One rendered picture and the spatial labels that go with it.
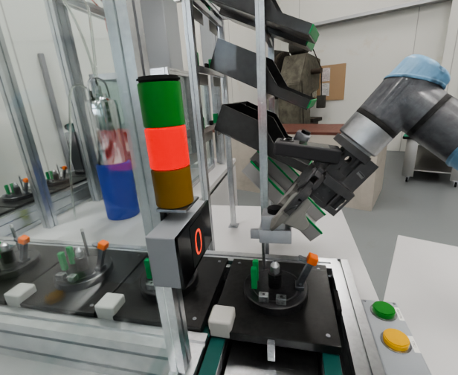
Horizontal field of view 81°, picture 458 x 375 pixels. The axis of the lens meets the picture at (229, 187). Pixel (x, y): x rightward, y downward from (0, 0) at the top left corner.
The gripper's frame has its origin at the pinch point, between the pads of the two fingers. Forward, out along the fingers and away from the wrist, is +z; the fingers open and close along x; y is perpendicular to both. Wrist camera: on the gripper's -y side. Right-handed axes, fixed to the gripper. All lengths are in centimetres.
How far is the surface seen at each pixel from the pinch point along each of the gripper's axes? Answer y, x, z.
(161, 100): -23.0, -21.3, -11.7
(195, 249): -9.7, -20.3, 2.2
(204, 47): -82, 157, -9
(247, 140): -14.0, 22.7, -4.3
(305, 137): 0.0, 40.4, -12.6
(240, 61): -27.1, 22.9, -19.1
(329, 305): 20.4, -2.5, 7.0
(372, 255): 130, 174, 43
